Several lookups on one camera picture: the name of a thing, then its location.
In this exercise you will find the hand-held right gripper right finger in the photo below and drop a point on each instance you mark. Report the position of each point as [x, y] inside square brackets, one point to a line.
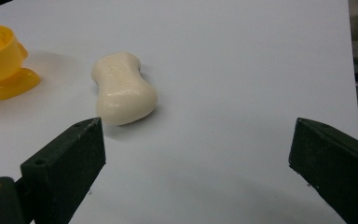
[335, 161]

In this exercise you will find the yellow plastic soap dish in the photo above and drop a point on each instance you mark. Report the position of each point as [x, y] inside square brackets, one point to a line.
[3, 62]

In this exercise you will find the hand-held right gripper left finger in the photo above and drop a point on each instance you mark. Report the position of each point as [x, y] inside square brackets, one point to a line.
[65, 161]

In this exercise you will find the cream soap bar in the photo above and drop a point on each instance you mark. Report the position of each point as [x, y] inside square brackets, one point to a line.
[122, 90]

